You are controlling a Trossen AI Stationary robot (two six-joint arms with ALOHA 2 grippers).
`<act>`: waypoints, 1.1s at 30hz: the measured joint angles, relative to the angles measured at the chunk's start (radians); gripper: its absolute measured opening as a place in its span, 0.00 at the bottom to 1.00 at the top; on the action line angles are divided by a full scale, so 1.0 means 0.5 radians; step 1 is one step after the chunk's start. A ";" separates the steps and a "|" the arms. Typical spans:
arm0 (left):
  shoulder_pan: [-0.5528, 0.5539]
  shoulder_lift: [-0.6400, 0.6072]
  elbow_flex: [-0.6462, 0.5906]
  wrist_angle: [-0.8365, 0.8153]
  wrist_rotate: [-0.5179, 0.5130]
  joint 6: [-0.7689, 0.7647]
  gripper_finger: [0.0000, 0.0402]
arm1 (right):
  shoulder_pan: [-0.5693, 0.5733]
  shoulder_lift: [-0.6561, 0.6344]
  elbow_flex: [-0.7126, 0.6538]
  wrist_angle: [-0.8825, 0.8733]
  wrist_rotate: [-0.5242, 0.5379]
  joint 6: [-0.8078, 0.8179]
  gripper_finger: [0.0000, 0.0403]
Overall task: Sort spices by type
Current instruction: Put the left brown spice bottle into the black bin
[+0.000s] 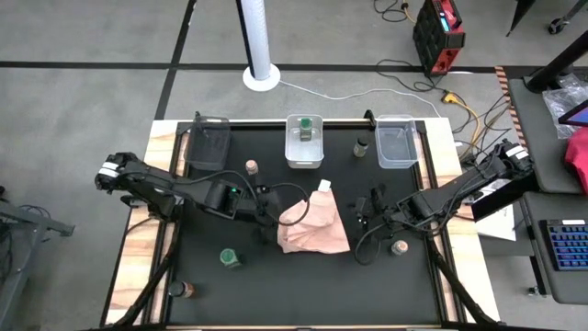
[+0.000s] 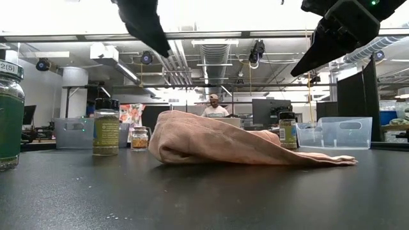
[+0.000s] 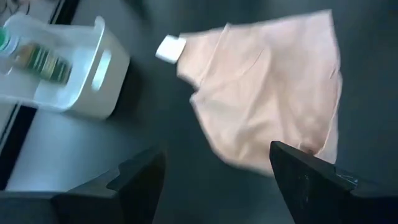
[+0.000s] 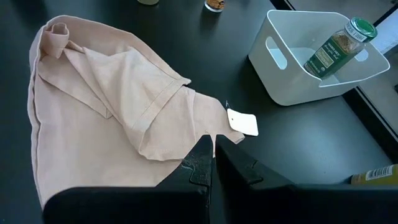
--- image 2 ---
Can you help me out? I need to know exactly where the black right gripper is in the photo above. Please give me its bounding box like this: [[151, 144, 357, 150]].
[[289, 0, 382, 77]]

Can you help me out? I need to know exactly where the yellow label jar black lid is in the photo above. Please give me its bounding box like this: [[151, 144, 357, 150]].
[[92, 98, 121, 157], [278, 111, 298, 150]]

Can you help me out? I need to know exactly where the small glass jar orange label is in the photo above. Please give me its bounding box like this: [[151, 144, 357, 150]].
[[130, 126, 150, 152]]

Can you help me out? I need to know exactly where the green label spice jar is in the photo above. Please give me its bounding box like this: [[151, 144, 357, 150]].
[[0, 59, 26, 173]]

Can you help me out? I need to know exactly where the white ceiling light box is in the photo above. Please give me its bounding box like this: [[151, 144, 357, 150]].
[[89, 43, 120, 61]]

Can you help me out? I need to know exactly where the black ceiling-mounted device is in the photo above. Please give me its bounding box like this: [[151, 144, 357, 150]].
[[248, 40, 266, 70]]

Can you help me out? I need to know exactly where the black partition panel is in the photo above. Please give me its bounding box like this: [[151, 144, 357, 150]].
[[336, 52, 383, 142]]

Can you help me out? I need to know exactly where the black computer monitor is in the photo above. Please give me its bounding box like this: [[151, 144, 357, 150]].
[[22, 104, 38, 126], [251, 98, 292, 126]]

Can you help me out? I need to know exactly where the clear plastic bin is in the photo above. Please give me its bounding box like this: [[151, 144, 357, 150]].
[[295, 116, 373, 151]]

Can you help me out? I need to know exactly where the floral cloth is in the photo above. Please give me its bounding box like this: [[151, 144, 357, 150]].
[[119, 103, 147, 144]]

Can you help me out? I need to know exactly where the blue storage bin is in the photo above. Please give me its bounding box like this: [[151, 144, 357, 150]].
[[380, 110, 399, 126]]

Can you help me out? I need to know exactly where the white column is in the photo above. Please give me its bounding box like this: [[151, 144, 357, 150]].
[[60, 66, 89, 119]]

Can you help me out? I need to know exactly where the person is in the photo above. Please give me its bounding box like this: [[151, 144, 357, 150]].
[[201, 93, 231, 118]]

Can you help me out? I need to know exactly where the pink cloth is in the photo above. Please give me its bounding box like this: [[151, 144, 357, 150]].
[[148, 110, 359, 167]]

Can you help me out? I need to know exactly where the grey translucent plastic bin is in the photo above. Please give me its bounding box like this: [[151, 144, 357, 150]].
[[53, 117, 130, 150]]

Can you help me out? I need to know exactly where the yellow hanging cable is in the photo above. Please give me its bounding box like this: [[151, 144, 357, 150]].
[[305, 28, 316, 124]]

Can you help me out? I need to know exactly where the flexible silver duct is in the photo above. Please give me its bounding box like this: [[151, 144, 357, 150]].
[[343, 34, 409, 64]]

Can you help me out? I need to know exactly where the black aluminium rig frame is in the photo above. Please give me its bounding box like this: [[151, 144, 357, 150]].
[[0, 28, 409, 44]]

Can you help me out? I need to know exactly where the silver ceiling duct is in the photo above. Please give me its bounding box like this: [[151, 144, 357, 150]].
[[199, 43, 231, 96]]

